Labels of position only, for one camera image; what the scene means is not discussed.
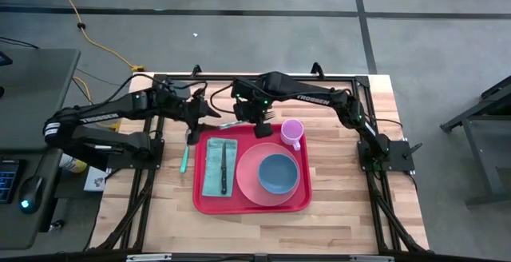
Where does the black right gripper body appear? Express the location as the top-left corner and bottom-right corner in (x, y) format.
(233, 89), (276, 140)

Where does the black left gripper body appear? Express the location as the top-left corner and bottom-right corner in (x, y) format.
(177, 93), (208, 146)

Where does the fork with patterned handle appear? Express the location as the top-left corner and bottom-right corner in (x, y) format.
(218, 109), (277, 131)

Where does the pink mug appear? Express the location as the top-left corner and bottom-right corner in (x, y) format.
(279, 118), (305, 152)

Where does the teal napkin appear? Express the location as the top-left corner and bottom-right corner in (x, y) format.
(201, 137), (239, 198)

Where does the spoon with teal handle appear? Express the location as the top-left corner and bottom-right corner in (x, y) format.
(179, 128), (196, 174)

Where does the knife with black handle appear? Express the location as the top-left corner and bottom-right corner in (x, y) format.
(220, 141), (228, 196)

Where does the pink plate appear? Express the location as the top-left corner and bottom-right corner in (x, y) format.
(236, 142), (301, 208)

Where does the blue bowl grey outside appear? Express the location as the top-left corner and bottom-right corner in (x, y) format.
(257, 153), (300, 195)

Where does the red plastic tray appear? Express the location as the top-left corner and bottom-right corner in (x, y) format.
(192, 124), (313, 216)

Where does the small white box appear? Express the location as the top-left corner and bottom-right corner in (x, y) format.
(82, 166), (111, 193)

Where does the grey side desk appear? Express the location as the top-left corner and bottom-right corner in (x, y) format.
(0, 48), (81, 251)

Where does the black computer mouse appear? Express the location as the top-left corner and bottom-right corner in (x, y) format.
(18, 175), (45, 215)

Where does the backlit keyboard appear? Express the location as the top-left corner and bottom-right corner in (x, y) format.
(0, 160), (21, 205)

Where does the black metal stand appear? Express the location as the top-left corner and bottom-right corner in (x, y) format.
(438, 73), (511, 207)

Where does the black aluminium table frame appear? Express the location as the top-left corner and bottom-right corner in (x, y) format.
(89, 72), (430, 255)

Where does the yellow floor cable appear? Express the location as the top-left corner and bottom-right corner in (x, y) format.
(47, 0), (147, 131)

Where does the silver edge bracket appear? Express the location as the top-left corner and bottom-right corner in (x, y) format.
(349, 255), (396, 262)
(125, 253), (172, 262)

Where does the black floor cable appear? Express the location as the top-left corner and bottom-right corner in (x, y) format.
(0, 36), (41, 50)

